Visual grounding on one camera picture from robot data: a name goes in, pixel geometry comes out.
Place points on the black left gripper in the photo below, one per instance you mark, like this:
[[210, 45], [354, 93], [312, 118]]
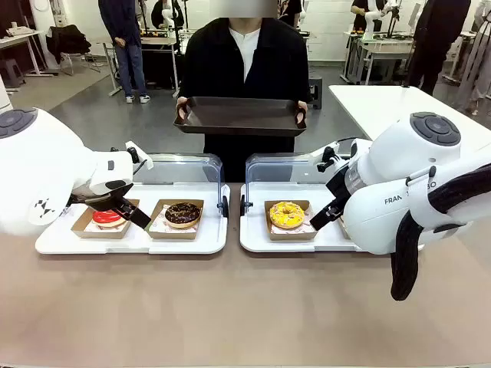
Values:
[[99, 200]]

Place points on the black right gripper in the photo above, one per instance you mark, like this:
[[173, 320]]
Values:
[[338, 189]]

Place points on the paper liner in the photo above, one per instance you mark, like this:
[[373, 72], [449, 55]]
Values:
[[100, 228], [157, 226], [308, 226]]

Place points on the cardboard box of chocolate donut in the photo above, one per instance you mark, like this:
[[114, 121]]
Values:
[[174, 234]]

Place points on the chocolate donut with gold sprinkles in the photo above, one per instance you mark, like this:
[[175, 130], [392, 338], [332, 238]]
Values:
[[183, 215]]

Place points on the dark brown serving tray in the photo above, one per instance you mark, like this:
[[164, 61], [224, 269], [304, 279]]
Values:
[[238, 115]]

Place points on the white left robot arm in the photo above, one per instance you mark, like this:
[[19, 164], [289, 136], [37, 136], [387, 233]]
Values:
[[38, 165]]

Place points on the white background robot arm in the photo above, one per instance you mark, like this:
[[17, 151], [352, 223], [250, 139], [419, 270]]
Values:
[[370, 19]]

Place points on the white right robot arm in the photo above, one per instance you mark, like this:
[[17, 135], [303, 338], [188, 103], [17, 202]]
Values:
[[383, 161]]

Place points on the paper liner under yellow donut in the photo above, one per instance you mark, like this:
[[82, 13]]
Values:
[[308, 226]]

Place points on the red glazed donut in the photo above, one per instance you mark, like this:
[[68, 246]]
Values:
[[105, 218]]

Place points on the paper liner under red donut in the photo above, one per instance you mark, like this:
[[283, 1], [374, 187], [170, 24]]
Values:
[[100, 228]]

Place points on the yellow sprinkled donut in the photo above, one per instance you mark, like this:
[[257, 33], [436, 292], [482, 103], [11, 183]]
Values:
[[287, 216]]

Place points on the cardboard box of yellow donut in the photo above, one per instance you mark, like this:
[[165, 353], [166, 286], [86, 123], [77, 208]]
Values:
[[291, 235]]

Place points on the cardboard box of red donut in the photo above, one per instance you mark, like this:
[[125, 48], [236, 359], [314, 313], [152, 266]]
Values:
[[82, 226]]

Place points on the person in black jacket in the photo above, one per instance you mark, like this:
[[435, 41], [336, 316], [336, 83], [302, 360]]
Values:
[[215, 57]]

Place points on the person's left hand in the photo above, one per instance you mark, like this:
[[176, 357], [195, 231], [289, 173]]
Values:
[[301, 112]]

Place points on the person's right hand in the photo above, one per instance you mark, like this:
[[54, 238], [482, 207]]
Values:
[[182, 109]]

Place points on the white display tray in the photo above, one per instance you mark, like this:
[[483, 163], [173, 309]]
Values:
[[253, 230], [172, 247]]

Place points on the clear plastic display lid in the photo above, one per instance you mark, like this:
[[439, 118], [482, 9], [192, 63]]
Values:
[[276, 168], [184, 168]]

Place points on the white side table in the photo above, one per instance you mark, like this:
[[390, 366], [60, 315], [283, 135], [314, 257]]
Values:
[[364, 103]]

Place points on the black step stool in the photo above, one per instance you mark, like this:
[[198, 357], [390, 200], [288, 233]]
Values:
[[315, 92]]

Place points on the bystander in blue jeans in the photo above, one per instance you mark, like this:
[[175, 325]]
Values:
[[130, 57]]

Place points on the workbench with black panel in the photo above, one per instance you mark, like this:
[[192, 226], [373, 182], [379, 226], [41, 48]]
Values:
[[157, 57]]

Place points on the white workbench with robot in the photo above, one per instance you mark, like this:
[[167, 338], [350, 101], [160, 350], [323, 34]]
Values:
[[383, 51]]

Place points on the white air purifier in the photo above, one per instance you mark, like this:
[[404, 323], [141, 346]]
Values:
[[4, 94]]

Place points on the black jacket on chair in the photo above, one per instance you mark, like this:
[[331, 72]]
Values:
[[67, 42]]

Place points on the grey plastic stool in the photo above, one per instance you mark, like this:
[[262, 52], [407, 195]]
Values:
[[13, 71]]

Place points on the bystander in black suit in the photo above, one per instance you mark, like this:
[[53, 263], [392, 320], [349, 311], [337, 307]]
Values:
[[433, 38]]

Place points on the bystander in printed black shirt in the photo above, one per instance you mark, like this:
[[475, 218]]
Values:
[[291, 11]]

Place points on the bystander beside background robot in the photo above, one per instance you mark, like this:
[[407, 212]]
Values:
[[358, 9]]

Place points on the white office desk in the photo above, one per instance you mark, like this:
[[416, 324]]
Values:
[[15, 38]]

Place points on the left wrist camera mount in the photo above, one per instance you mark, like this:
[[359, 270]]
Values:
[[132, 154]]

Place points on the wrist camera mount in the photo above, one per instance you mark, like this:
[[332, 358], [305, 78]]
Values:
[[132, 154], [329, 155]]

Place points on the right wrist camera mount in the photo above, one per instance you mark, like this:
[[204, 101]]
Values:
[[329, 155]]

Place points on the metal frame chair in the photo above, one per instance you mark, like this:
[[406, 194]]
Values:
[[76, 67]]

